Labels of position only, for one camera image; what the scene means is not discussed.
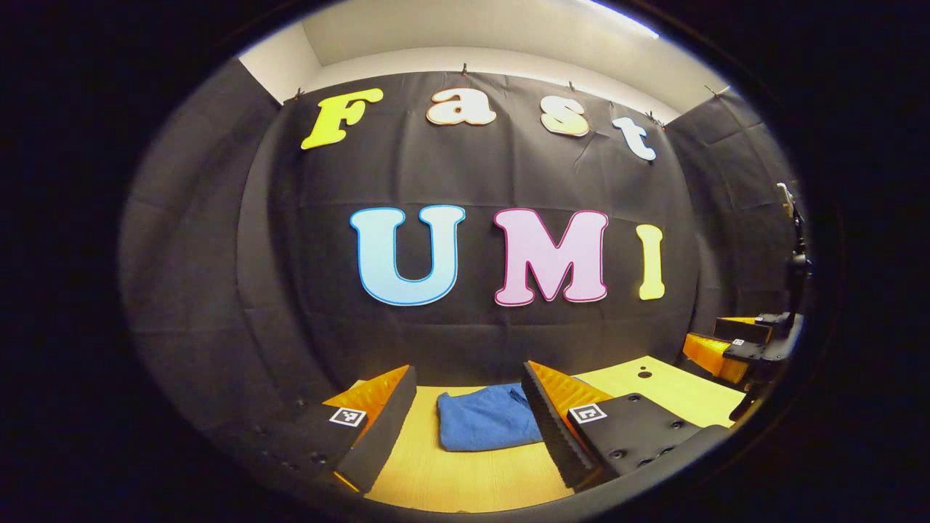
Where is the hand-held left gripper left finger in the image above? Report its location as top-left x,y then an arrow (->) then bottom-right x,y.
218,365 -> 419,495

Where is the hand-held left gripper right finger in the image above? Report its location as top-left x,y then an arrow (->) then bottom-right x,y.
521,360 -> 731,495

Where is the blue corduroy jacket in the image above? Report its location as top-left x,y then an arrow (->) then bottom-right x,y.
436,384 -> 546,453

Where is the black backdrop cloth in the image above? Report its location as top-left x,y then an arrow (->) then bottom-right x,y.
118,58 -> 807,437

